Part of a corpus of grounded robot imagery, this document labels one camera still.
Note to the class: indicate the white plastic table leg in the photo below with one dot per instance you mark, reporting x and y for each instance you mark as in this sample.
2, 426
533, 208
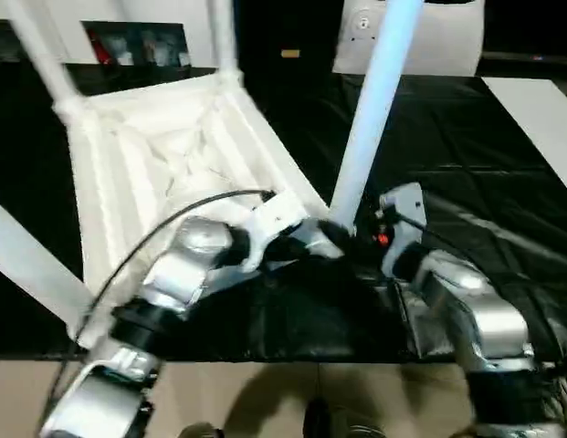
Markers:
41, 55
223, 36
32, 260
379, 91

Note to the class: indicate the white plastic table top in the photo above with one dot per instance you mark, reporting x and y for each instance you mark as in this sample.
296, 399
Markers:
150, 150

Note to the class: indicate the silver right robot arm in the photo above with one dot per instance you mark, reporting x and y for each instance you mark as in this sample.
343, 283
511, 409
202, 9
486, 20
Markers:
493, 310

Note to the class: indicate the black work mat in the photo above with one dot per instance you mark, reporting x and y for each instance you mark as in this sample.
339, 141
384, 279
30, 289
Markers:
470, 159

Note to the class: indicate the small yellow label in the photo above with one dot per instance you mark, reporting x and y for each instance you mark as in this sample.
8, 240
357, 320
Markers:
290, 53

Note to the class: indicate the white sheet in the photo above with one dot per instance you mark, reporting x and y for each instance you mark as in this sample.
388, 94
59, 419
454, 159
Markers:
534, 114

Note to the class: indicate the white chair back panel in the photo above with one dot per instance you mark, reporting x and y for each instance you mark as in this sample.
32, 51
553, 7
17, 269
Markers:
447, 45

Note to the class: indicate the black robot foot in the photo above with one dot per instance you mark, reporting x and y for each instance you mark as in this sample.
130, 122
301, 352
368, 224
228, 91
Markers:
198, 431

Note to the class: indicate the black cabinet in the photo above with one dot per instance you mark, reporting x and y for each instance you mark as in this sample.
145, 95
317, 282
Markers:
274, 27

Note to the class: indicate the white cabinet with glass doors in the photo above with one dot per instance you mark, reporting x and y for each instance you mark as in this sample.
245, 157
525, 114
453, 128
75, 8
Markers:
198, 32

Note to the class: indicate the red packet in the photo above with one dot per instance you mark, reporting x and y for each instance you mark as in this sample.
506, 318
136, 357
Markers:
100, 50

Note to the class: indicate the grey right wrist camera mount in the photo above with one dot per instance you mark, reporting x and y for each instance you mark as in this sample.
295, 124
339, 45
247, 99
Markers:
408, 201

